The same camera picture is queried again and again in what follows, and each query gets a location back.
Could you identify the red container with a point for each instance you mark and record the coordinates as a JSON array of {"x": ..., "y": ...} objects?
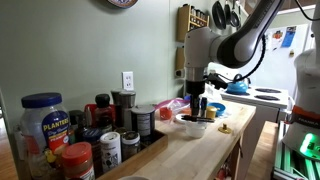
[{"x": 88, "y": 113}]

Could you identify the orange plastic cup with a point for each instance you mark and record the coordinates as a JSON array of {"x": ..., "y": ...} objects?
[{"x": 165, "y": 113}]

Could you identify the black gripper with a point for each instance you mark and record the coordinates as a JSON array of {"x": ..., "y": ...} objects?
[{"x": 195, "y": 87}]

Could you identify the small gold knob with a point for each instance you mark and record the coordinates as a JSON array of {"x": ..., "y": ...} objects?
[{"x": 225, "y": 129}]

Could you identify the stainless steel shaker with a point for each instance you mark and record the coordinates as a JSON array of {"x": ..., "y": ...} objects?
[{"x": 127, "y": 106}]

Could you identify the white printed paper sheet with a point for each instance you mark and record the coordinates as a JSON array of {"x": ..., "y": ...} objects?
[{"x": 276, "y": 40}]

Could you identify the white spice shaker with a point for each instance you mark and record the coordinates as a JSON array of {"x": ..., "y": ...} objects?
[{"x": 110, "y": 151}]

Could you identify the wooden butcher block cart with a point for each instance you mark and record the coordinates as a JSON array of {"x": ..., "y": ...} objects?
[{"x": 200, "y": 156}]

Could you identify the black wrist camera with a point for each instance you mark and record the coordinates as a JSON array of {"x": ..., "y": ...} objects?
[{"x": 216, "y": 81}]

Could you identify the glass jar of herbs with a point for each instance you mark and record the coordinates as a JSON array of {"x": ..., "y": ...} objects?
[{"x": 130, "y": 146}]

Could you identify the gold metal cup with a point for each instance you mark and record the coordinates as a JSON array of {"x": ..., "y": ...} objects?
[{"x": 211, "y": 112}]

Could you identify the patterned decorative wall plate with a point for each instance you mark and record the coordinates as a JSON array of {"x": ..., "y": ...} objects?
[{"x": 122, "y": 2}]

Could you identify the dark sauce bottle black cap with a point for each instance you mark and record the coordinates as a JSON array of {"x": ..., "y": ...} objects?
[{"x": 103, "y": 110}]

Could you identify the dark glass jar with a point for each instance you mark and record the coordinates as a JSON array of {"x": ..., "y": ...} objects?
[{"x": 77, "y": 125}]

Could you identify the large crumpled white paper towel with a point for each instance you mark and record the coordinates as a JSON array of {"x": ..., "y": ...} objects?
[{"x": 211, "y": 91}]

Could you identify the blue-lidded dark jar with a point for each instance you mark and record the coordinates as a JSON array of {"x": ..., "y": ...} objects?
[{"x": 91, "y": 143}]

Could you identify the red-lidded plastic jar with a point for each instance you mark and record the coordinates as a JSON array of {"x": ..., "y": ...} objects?
[{"x": 78, "y": 161}]

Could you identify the Planters peanut jar blue lid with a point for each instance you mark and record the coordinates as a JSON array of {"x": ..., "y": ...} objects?
[{"x": 43, "y": 133}]

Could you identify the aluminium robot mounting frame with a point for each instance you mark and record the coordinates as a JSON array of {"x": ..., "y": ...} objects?
[{"x": 290, "y": 166}]

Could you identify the wooden tray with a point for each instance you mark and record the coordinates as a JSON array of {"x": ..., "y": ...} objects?
[{"x": 146, "y": 155}]

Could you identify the black stove burner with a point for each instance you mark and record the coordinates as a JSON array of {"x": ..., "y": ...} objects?
[
  {"x": 268, "y": 90},
  {"x": 266, "y": 97}
]

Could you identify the black-labelled tin can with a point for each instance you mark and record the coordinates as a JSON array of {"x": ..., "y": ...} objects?
[{"x": 143, "y": 125}]

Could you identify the white wall power outlet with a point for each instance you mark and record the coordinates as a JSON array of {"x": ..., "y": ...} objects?
[{"x": 128, "y": 81}]

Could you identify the white kitchen stove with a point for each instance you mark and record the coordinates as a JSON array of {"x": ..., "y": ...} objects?
[{"x": 263, "y": 113}]

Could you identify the light blue round lid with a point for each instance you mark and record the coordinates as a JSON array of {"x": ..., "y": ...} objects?
[{"x": 218, "y": 108}]

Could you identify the blue paper sheet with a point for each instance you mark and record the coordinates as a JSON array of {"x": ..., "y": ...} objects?
[{"x": 288, "y": 36}]

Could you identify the black sharpie marker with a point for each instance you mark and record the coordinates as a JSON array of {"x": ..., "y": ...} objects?
[{"x": 198, "y": 118}]

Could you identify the white refrigerator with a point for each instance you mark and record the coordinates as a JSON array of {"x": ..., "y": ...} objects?
[{"x": 280, "y": 66}]

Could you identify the wooden wall spice rack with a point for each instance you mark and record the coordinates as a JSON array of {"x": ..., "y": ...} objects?
[
  {"x": 186, "y": 23},
  {"x": 179, "y": 58}
]

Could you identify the black hanging frying pan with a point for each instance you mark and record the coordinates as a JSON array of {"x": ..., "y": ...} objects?
[
  {"x": 235, "y": 18},
  {"x": 227, "y": 11},
  {"x": 219, "y": 15}
]

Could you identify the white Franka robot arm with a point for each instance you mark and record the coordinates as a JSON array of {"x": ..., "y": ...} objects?
[{"x": 233, "y": 46}]

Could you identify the blue enamel kettle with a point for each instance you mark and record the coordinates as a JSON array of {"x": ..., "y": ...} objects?
[{"x": 236, "y": 87}]

